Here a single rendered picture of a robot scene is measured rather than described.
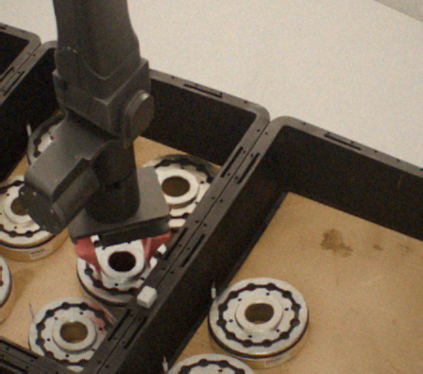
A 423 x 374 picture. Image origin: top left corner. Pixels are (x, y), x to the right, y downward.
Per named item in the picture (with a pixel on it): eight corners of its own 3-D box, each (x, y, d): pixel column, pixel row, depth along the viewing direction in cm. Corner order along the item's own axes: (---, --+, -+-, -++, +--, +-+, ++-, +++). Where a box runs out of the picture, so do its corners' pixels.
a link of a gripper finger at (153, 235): (177, 277, 124) (170, 219, 117) (110, 292, 123) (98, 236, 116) (158, 228, 128) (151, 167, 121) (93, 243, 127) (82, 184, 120)
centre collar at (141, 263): (113, 239, 128) (112, 235, 127) (154, 257, 126) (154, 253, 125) (92, 271, 125) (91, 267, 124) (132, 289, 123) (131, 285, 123)
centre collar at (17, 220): (18, 186, 133) (17, 182, 132) (50, 202, 131) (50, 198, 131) (-5, 215, 130) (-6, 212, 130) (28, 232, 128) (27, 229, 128)
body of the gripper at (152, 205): (172, 226, 118) (167, 174, 112) (73, 248, 116) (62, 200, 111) (154, 177, 122) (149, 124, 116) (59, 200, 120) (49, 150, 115)
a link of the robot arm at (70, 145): (156, 87, 104) (82, 47, 107) (71, 173, 98) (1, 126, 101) (154, 176, 113) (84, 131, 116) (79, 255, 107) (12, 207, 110)
